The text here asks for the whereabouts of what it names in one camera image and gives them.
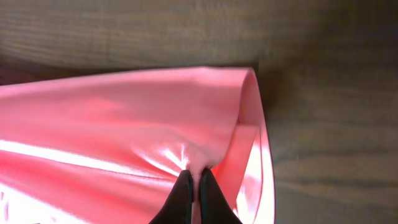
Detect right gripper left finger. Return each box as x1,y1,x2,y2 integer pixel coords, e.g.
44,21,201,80
149,170,193,224

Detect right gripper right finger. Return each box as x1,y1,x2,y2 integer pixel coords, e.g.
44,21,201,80
199,168,242,224

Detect pink printed t-shirt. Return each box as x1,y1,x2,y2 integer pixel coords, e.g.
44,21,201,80
1,67,275,223

